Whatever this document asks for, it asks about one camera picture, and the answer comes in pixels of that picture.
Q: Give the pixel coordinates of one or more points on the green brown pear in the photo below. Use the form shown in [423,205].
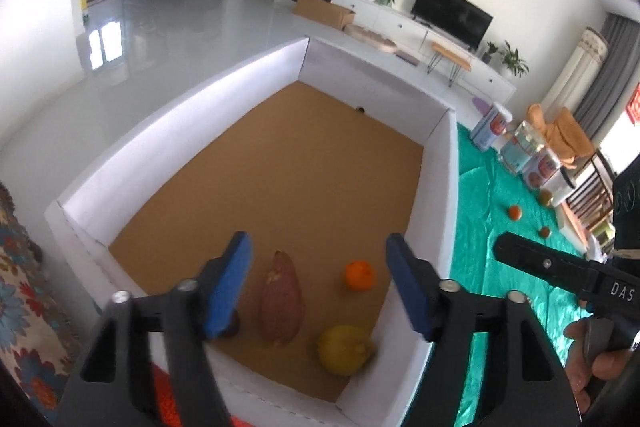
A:
[548,198]

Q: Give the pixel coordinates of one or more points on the white cardboard box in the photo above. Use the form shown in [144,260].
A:
[175,127]

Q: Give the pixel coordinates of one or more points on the small potted plant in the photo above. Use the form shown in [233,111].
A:
[490,52]

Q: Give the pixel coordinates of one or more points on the floral cloth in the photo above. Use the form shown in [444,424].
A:
[25,307]

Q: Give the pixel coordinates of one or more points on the red wall decoration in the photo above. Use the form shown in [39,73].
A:
[635,107]

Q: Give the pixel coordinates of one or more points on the white television cabinet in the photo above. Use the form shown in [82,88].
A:
[390,19]

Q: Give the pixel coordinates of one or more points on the leafy potted plant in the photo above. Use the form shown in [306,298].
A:
[514,62]

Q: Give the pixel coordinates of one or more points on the yellow lemon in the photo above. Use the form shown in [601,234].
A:
[342,349]

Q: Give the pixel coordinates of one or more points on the small brown fruit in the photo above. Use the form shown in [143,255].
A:
[545,232]

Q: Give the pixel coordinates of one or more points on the cream standing air conditioner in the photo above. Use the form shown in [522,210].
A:
[575,72]

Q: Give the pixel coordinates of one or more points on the sweet potato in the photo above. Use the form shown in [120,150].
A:
[280,302]

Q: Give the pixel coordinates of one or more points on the round floor cushion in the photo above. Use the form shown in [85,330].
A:
[370,38]

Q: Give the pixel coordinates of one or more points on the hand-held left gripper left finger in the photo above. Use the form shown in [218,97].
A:
[229,292]

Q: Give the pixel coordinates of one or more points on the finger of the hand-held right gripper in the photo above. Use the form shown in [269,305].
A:
[545,264]

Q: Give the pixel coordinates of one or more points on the black television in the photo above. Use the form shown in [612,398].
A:
[450,14]

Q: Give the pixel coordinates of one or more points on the wooden side table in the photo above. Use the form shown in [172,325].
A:
[450,56]

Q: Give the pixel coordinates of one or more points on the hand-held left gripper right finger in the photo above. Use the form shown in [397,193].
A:
[407,289]

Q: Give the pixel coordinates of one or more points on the glass jar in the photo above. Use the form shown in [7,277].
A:
[520,147]

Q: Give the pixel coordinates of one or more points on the tangerine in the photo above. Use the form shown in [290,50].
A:
[359,276]
[515,213]

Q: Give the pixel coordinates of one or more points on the green tablecloth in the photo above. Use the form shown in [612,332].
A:
[480,217]

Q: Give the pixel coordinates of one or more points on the person's right hand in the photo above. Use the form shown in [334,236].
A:
[580,357]

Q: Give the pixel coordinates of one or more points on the red mesh net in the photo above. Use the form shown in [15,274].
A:
[165,397]

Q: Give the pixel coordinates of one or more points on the brown cardboard box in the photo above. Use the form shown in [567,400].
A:
[322,12]

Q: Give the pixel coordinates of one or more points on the orange cloth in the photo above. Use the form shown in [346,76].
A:
[565,137]

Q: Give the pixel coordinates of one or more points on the purple floor mat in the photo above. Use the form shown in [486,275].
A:
[406,58]

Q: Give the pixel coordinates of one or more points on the grey curtain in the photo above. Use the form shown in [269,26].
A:
[607,77]

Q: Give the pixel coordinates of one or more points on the wooden slatted chair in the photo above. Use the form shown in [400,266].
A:
[592,192]

